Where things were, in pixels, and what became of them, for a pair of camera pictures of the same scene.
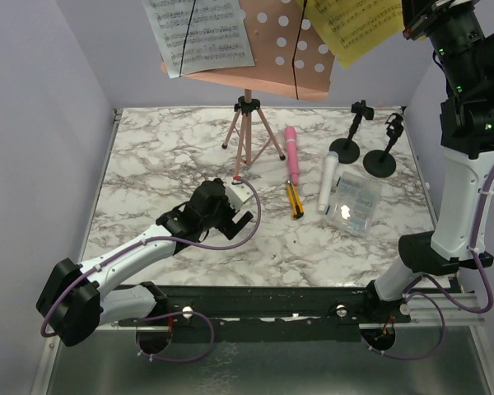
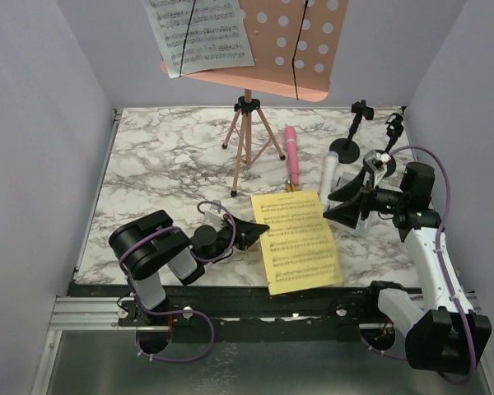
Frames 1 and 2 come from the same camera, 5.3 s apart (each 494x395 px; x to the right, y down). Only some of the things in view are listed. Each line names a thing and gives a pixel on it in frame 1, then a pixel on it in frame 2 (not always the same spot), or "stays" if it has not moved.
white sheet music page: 195,35 stays
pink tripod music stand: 290,58 stays
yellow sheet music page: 353,27 to 300,251
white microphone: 330,165 stays
